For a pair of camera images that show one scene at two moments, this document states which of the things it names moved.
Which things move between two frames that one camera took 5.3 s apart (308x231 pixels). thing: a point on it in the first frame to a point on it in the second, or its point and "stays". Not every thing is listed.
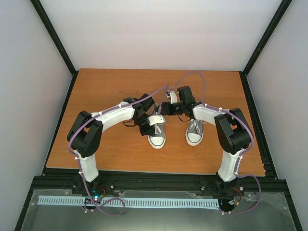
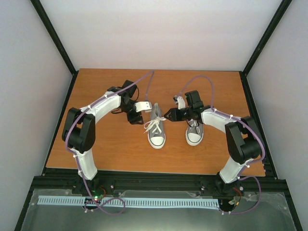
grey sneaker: x=195 y=132 stays
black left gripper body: x=143 y=130 to x=132 y=119
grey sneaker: x=157 y=140 stays
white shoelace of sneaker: x=195 y=124 stays
